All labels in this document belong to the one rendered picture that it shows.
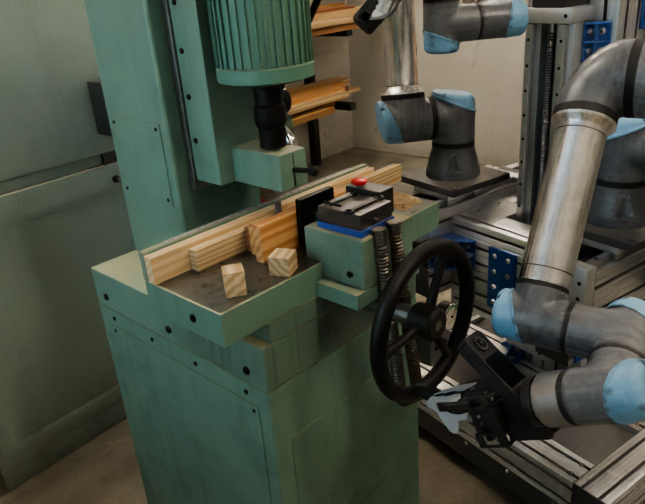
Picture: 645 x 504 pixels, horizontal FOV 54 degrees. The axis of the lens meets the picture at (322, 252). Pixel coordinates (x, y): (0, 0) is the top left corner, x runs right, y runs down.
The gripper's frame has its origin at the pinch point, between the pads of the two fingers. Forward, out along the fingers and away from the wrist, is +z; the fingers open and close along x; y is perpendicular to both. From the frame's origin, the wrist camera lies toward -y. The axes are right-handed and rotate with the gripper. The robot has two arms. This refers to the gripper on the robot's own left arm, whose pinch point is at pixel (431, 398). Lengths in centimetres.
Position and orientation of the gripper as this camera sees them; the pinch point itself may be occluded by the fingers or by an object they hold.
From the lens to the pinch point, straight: 107.6
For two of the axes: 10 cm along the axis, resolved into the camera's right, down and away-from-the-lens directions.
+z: -6.1, 2.6, 7.5
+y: 4.2, 9.1, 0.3
